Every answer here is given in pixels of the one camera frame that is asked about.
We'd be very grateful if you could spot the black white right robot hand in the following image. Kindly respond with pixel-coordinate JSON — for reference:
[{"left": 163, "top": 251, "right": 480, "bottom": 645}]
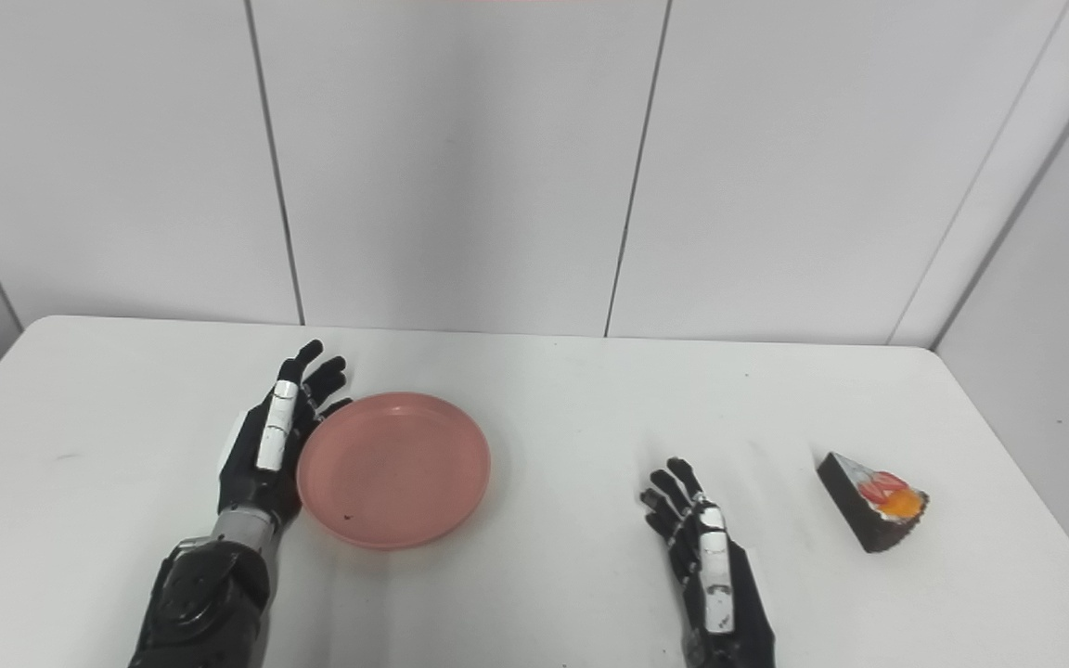
[{"left": 639, "top": 457, "right": 777, "bottom": 668}]

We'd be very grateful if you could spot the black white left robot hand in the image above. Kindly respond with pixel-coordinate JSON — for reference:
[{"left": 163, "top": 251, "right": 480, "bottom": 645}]
[{"left": 216, "top": 340, "right": 354, "bottom": 532}]

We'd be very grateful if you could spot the pink round plate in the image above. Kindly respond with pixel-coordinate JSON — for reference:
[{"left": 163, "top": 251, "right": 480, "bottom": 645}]
[{"left": 296, "top": 392, "right": 492, "bottom": 551}]

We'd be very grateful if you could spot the chocolate cake slice with fruit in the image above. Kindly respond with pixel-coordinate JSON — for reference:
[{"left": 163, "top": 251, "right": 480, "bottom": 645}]
[{"left": 818, "top": 452, "right": 931, "bottom": 554}]

